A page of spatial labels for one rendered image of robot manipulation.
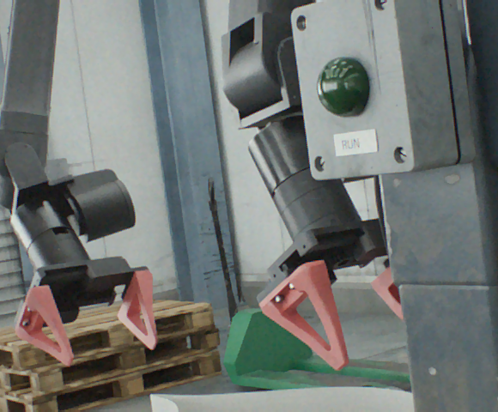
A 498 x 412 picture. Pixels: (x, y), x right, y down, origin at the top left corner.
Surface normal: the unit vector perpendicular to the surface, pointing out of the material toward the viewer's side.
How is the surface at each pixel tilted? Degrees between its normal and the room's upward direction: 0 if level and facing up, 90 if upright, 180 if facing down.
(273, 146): 74
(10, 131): 62
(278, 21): 82
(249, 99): 136
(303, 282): 107
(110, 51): 90
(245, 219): 90
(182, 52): 90
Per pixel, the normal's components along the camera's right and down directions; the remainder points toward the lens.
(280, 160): -0.41, -0.18
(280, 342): 0.55, -0.29
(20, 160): 0.23, -0.46
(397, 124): -0.78, 0.14
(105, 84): 0.61, -0.04
